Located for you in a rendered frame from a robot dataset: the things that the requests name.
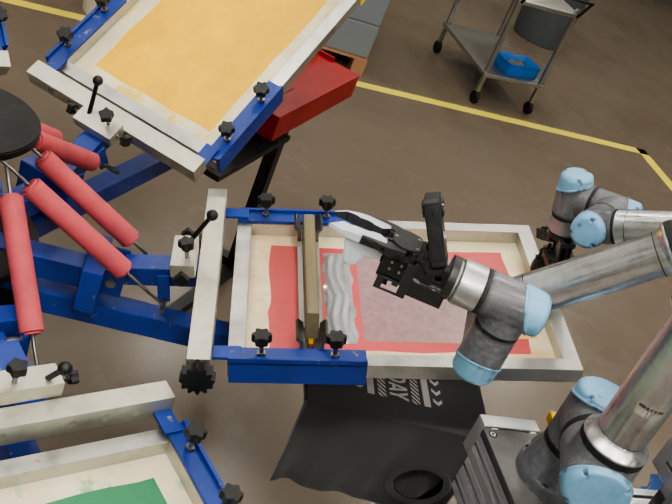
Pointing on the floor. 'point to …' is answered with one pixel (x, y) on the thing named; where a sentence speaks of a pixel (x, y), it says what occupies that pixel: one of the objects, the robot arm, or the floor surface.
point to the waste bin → (543, 25)
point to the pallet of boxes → (358, 34)
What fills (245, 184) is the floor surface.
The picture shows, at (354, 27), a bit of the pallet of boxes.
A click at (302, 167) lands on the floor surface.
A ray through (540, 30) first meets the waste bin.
